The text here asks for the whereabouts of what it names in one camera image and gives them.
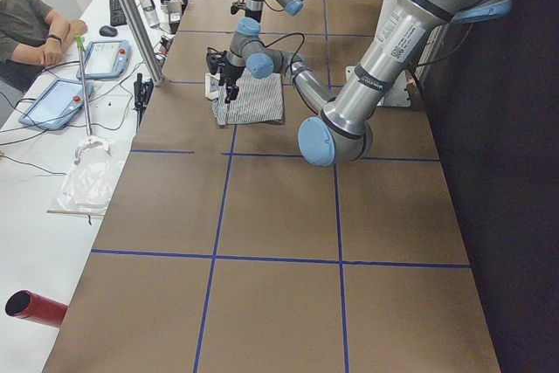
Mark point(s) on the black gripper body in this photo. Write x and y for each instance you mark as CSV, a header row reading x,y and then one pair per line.
x,y
253,13
230,72

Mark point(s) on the navy white striped polo shirt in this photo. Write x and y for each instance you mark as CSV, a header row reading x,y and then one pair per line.
x,y
258,100

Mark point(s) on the black tripod on desk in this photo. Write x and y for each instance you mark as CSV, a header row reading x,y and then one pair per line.
x,y
142,95

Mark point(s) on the water bottle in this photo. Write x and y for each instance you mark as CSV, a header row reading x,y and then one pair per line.
x,y
149,11

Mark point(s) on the black keyboard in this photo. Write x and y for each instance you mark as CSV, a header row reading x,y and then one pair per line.
x,y
117,15

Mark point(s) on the upper blue teach pendant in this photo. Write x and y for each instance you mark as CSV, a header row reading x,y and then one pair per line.
x,y
106,59

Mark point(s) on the blue teach pendant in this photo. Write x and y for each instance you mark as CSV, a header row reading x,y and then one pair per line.
x,y
55,106
106,59

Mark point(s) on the black computer mouse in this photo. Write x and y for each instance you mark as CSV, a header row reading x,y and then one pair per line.
x,y
108,31

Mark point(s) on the silver reacher grabber stick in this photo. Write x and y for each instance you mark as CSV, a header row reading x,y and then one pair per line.
x,y
85,93

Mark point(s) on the lower blue teach pendant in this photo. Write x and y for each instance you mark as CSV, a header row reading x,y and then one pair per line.
x,y
55,106

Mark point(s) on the clear plastic bag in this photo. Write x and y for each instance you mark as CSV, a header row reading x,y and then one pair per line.
x,y
90,183

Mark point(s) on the person in grey shirt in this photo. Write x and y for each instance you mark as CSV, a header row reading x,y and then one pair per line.
x,y
34,36

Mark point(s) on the red cylinder tube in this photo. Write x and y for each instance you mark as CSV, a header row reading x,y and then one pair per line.
x,y
30,306

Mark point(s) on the aluminium frame post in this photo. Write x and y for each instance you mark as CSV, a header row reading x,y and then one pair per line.
x,y
142,41

